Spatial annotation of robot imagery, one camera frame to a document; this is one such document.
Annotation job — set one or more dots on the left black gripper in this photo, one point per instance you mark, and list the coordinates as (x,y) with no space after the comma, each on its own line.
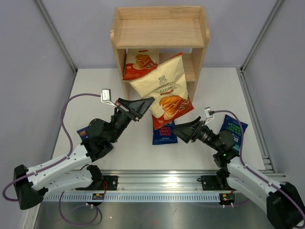
(136,109)

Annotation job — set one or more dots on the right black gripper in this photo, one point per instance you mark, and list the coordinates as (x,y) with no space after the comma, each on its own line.
(185,131)

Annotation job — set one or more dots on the blue burts chilli bag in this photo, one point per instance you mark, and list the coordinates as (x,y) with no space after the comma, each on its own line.
(165,135)
(83,133)

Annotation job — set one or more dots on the cassava chips bag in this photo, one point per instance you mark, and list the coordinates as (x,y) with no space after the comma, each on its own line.
(167,85)
(140,62)

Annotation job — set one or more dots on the blue sea salt vinegar bag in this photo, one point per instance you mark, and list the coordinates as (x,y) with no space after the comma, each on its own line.
(232,125)

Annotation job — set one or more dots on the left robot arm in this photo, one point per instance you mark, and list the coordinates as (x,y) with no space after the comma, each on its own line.
(75,169)

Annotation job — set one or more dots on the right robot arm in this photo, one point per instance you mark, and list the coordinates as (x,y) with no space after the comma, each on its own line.
(280,202)

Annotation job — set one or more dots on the wooden two-tier shelf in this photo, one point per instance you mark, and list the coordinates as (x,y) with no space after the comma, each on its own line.
(163,27)

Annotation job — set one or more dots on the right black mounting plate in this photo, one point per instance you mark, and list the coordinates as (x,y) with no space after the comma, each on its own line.
(210,183)

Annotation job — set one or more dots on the black mounting plate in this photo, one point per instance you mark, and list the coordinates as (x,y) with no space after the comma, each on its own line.
(210,183)
(109,183)

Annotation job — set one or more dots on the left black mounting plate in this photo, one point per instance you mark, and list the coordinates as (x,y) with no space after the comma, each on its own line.
(109,183)

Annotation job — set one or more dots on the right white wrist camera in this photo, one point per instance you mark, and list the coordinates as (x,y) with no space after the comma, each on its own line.
(209,115)

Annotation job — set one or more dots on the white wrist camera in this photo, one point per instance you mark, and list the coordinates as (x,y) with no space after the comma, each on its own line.
(106,97)
(209,115)

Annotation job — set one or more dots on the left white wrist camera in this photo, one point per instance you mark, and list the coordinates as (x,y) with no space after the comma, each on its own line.
(106,97)

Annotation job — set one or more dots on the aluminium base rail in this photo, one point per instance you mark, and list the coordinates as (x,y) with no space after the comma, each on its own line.
(159,181)

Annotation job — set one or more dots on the white slotted cable duct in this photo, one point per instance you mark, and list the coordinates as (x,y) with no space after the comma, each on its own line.
(135,197)

